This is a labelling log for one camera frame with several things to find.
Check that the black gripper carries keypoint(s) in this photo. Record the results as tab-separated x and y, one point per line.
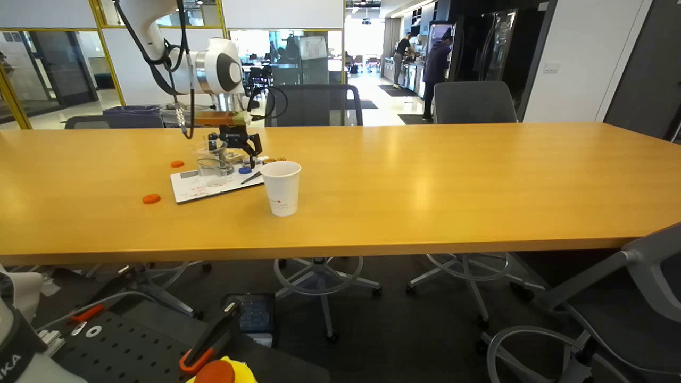
234	136

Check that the blue round token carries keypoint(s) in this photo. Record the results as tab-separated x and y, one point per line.
245	170

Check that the orange round token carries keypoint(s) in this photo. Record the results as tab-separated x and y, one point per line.
151	199
178	165

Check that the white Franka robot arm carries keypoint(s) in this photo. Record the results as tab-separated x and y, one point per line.
205	71

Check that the white robot base segment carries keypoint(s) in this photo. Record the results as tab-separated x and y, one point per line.
22	362

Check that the clear plastic cup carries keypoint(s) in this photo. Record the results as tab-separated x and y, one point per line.
214	165

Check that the translucent white plastic cup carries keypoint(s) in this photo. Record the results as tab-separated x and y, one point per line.
282	195

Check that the dark blue upholstered seat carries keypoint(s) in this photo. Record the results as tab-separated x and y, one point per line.
134	118

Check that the dark blue box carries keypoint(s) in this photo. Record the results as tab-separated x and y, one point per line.
257	319

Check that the yellow red emergency stop button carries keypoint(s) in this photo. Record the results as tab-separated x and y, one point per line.
221	373

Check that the black perforated robot platform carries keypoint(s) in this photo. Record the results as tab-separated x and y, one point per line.
128	352

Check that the grey mesh office chair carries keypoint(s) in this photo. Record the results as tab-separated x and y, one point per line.
640	311

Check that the yellow metal post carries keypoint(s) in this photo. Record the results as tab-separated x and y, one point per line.
14	98

